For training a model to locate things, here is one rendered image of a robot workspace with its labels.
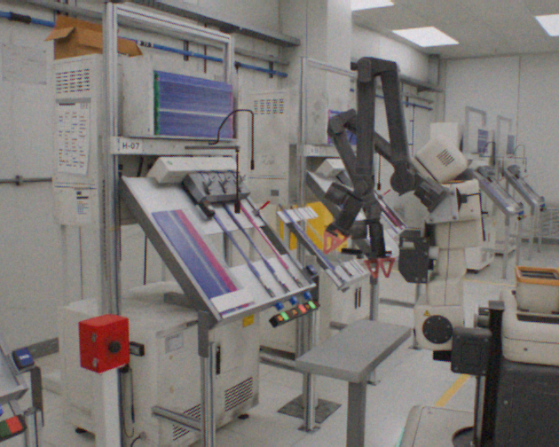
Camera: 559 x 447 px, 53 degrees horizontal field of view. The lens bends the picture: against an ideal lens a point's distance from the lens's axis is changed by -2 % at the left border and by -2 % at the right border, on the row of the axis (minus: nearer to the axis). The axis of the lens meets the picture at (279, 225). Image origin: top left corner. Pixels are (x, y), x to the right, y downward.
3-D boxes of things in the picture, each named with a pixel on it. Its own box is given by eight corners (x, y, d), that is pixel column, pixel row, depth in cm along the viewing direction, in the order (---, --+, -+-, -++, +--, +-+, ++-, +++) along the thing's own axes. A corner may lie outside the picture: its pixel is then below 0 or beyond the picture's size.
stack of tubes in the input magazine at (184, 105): (233, 138, 276) (233, 82, 273) (157, 135, 234) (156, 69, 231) (214, 138, 283) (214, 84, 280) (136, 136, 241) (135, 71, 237)
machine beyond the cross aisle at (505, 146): (545, 252, 805) (553, 119, 783) (535, 261, 738) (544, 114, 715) (452, 243, 880) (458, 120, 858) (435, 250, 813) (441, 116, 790)
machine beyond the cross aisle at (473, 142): (524, 268, 687) (534, 110, 664) (510, 279, 619) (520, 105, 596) (419, 256, 762) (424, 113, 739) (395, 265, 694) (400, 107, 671)
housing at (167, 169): (224, 188, 284) (240, 168, 277) (152, 193, 243) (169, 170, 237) (216, 176, 286) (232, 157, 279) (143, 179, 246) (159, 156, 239)
